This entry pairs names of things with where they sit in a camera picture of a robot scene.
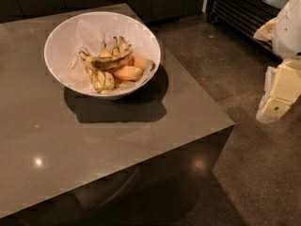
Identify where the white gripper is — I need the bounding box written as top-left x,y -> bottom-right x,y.
253,0 -> 301,123

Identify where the brown spotted banana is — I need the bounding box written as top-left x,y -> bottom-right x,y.
79,36 -> 133,71

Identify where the white bowl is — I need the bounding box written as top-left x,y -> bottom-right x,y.
43,10 -> 162,99

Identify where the dark radiator grille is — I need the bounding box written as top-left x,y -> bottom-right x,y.
205,0 -> 301,54

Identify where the orange fruit right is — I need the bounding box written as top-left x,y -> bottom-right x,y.
134,57 -> 147,71

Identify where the orange fruit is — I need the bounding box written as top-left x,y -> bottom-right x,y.
111,66 -> 143,81
134,57 -> 147,71

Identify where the orange fruit front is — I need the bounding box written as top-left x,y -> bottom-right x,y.
111,66 -> 143,81

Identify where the white paper liner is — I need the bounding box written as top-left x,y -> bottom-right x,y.
64,18 -> 156,96

